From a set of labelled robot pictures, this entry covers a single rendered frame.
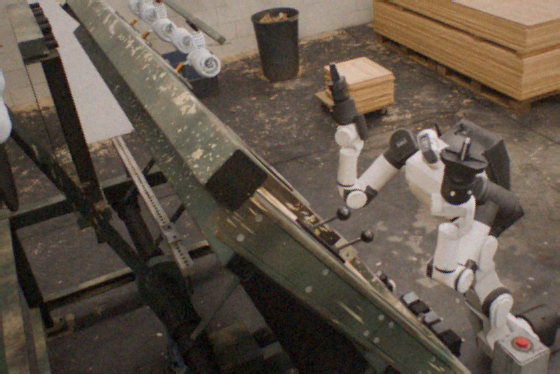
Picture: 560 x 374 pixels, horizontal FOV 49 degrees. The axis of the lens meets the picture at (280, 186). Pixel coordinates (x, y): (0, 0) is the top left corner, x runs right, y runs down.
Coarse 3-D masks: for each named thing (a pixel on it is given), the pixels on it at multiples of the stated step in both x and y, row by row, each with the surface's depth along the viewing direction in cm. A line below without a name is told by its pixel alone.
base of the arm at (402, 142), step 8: (392, 136) 227; (400, 136) 225; (408, 136) 223; (392, 144) 227; (400, 144) 225; (408, 144) 223; (416, 144) 221; (392, 152) 227; (400, 152) 224; (408, 152) 222; (400, 160) 225
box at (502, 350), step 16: (512, 336) 194; (528, 336) 194; (496, 352) 195; (512, 352) 189; (528, 352) 188; (544, 352) 188; (496, 368) 198; (512, 368) 189; (528, 368) 187; (544, 368) 192
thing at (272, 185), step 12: (192, 24) 173; (192, 36) 177; (204, 48) 179; (180, 72) 182; (276, 180) 207; (276, 192) 210; (288, 192) 212; (288, 204) 214; (300, 204) 216; (300, 216) 219; (312, 216) 221; (324, 228) 226; (324, 240) 229; (336, 240) 232; (348, 252) 237
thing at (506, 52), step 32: (384, 0) 686; (416, 0) 614; (448, 0) 567; (480, 0) 554; (512, 0) 545; (544, 0) 535; (384, 32) 691; (416, 32) 631; (448, 32) 579; (480, 32) 537; (512, 32) 501; (544, 32) 492; (448, 64) 595; (480, 64) 549; (512, 64) 510; (544, 64) 507; (512, 96) 522; (544, 96) 524
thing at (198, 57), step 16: (128, 0) 235; (144, 0) 230; (144, 16) 214; (192, 16) 175; (160, 32) 198; (176, 32) 185; (208, 32) 162; (176, 48) 185; (192, 48) 184; (192, 64) 172; (208, 64) 175
